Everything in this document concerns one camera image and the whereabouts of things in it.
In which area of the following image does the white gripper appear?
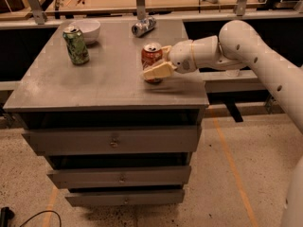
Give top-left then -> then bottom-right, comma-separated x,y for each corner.
142,40 -> 197,80

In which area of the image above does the red coke can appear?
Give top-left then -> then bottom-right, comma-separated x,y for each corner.
141,42 -> 163,69

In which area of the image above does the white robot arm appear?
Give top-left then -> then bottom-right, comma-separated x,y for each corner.
143,20 -> 303,132

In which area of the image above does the silver blue lying can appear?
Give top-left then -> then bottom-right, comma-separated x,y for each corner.
132,16 -> 156,38

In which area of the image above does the green soda can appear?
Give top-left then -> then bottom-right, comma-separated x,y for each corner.
62,26 -> 89,65

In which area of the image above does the white bowl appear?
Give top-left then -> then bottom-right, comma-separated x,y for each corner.
71,20 -> 100,44

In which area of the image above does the top grey drawer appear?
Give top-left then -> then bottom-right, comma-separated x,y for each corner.
23,126 -> 202,156

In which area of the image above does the grey drawer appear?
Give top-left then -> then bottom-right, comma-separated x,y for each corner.
23,126 -> 202,156
47,166 -> 191,189
65,189 -> 185,206

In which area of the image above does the bottom grey drawer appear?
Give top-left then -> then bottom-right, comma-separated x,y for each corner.
65,189 -> 185,206

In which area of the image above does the middle grey drawer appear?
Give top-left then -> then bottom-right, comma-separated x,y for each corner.
47,166 -> 191,189

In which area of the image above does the middle metal bracket post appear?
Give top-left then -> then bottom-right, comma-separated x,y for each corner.
136,0 -> 146,20

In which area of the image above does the metal bracket post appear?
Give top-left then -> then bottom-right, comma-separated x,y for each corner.
136,0 -> 146,20
27,0 -> 47,25
233,0 -> 253,17

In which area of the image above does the right metal bracket post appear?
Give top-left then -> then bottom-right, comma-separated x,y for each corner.
233,0 -> 253,17

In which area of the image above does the left metal bracket post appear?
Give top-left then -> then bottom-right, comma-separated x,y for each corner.
27,0 -> 47,25

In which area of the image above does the black cable on floor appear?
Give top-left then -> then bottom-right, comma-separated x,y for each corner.
19,210 -> 62,227

